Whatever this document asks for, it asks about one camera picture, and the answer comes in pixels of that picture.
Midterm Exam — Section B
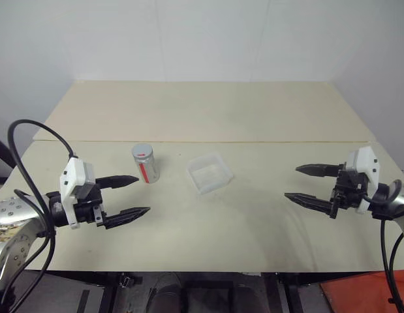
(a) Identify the silver red can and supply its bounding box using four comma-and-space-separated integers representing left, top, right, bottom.
132, 153, 161, 186

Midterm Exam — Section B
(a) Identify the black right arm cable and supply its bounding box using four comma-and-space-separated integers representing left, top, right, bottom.
363, 179, 404, 313

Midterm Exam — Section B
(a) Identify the dark brown slanted bar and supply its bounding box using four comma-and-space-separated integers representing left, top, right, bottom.
0, 132, 15, 184

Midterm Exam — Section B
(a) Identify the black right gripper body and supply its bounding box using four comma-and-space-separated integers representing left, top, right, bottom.
328, 162, 369, 219

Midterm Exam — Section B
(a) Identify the clear plastic tray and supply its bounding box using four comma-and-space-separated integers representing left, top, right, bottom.
186, 153, 234, 196

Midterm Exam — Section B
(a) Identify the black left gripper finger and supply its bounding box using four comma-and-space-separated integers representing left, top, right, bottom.
96, 175, 140, 190
103, 207, 151, 231

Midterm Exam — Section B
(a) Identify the orange sheet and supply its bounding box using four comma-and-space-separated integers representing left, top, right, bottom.
320, 270, 404, 313

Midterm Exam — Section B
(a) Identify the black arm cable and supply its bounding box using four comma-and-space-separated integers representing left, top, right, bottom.
363, 179, 404, 313
0, 119, 79, 313

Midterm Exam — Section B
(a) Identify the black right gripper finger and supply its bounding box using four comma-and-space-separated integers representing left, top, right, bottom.
295, 162, 345, 179
284, 192, 336, 218

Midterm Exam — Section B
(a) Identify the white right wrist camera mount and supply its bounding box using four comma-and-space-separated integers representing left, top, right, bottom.
347, 145, 382, 215

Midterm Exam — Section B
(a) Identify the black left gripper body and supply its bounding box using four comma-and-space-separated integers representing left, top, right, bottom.
74, 182, 108, 229

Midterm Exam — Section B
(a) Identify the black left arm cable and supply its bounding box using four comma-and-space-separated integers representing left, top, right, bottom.
0, 119, 79, 313

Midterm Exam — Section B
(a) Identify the black table frame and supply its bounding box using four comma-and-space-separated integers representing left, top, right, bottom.
48, 270, 323, 313

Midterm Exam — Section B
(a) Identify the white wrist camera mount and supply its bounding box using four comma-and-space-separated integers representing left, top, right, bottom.
347, 145, 382, 215
59, 157, 97, 231

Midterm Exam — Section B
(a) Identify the dark rounded shape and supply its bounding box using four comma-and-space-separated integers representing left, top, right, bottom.
149, 273, 183, 313

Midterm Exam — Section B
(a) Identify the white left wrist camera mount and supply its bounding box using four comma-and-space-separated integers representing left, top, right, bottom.
59, 157, 97, 231

